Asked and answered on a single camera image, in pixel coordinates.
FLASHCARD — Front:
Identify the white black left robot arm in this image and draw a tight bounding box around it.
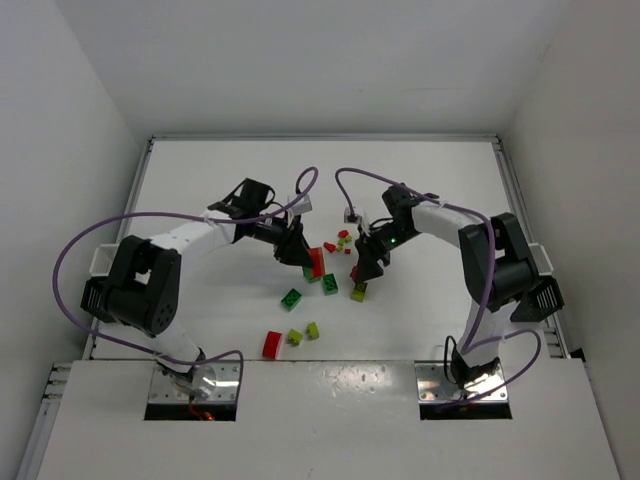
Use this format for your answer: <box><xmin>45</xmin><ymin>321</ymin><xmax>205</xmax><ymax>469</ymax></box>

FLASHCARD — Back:
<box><xmin>81</xmin><ymin>178</ymin><xmax>313</xmax><ymax>378</ymax></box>

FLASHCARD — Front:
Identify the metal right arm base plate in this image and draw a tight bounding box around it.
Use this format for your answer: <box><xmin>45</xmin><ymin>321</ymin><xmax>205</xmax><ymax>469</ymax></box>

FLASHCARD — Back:
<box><xmin>413</xmin><ymin>360</ymin><xmax>509</xmax><ymax>401</ymax></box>

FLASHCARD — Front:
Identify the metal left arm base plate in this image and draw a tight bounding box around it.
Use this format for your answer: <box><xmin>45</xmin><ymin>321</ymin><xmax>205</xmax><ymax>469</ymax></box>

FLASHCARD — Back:
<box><xmin>148</xmin><ymin>362</ymin><xmax>240</xmax><ymax>405</ymax></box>

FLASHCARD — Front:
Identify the lime 2x2 lego brick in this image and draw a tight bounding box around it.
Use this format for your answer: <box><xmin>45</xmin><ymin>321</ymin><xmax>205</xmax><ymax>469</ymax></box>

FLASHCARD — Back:
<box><xmin>350</xmin><ymin>282</ymin><xmax>368</xmax><ymax>303</ymax></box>

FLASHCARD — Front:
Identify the small red sloped lego brick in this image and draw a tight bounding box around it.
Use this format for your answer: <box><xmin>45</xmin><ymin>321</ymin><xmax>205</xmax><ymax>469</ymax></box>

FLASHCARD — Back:
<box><xmin>323</xmin><ymin>242</ymin><xmax>337</xmax><ymax>253</ymax></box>

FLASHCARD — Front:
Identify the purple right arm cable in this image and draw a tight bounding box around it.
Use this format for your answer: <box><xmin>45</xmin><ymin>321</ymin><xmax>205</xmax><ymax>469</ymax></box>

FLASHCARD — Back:
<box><xmin>333</xmin><ymin>167</ymin><xmax>543</xmax><ymax>407</ymax></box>

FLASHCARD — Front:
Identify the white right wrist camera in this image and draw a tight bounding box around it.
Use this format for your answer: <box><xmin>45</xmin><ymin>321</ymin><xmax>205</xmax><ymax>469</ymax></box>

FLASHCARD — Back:
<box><xmin>343</xmin><ymin>207</ymin><xmax>370</xmax><ymax>232</ymax></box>

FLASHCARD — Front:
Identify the red orange lego stack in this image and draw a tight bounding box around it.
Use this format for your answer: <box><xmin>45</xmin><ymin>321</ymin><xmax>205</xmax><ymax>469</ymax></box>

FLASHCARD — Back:
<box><xmin>307</xmin><ymin>247</ymin><xmax>326</xmax><ymax>277</ymax></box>

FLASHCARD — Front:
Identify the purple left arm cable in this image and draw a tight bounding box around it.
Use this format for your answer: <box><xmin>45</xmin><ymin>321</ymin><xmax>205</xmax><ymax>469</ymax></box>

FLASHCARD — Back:
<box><xmin>51</xmin><ymin>166</ymin><xmax>320</xmax><ymax>371</ymax></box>

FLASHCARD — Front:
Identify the red curved lego brick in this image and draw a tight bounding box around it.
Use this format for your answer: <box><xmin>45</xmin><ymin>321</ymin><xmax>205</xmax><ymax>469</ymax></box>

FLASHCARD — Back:
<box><xmin>262</xmin><ymin>331</ymin><xmax>283</xmax><ymax>360</ymax></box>

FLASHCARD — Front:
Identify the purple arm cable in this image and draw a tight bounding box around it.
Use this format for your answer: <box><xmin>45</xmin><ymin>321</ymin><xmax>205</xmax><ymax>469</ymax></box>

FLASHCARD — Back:
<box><xmin>333</xmin><ymin>167</ymin><xmax>543</xmax><ymax>407</ymax></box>
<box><xmin>51</xmin><ymin>166</ymin><xmax>320</xmax><ymax>371</ymax></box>

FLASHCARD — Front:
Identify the small lime lego brick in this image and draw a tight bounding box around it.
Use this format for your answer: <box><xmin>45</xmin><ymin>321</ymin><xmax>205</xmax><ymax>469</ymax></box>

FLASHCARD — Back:
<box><xmin>336</xmin><ymin>236</ymin><xmax>352</xmax><ymax>253</ymax></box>

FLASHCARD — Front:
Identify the dark green 2x2 lego brick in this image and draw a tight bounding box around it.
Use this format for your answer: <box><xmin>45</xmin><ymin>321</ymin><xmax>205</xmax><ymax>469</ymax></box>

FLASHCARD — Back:
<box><xmin>280</xmin><ymin>288</ymin><xmax>302</xmax><ymax>311</ymax></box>
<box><xmin>322</xmin><ymin>273</ymin><xmax>339</xmax><ymax>295</ymax></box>

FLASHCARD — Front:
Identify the dark green curved lego brick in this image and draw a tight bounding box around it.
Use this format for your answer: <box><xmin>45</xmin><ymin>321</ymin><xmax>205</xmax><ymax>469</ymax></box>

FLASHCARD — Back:
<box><xmin>302</xmin><ymin>267</ymin><xmax>322</xmax><ymax>283</ymax></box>

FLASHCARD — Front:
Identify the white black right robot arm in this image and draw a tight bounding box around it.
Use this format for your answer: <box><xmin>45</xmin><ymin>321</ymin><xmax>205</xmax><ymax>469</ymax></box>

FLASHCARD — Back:
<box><xmin>351</xmin><ymin>184</ymin><xmax>565</xmax><ymax>388</ymax></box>

